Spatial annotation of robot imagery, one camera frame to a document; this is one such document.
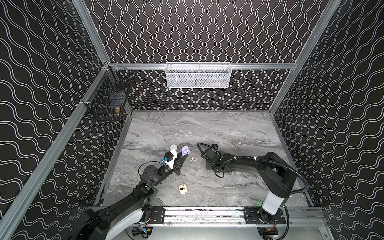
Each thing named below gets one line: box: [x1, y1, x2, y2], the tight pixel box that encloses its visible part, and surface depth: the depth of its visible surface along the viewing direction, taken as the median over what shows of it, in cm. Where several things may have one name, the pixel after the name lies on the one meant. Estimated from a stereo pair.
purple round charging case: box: [181, 146, 191, 156], surface depth 74 cm
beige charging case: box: [179, 183, 188, 195], surface depth 83 cm
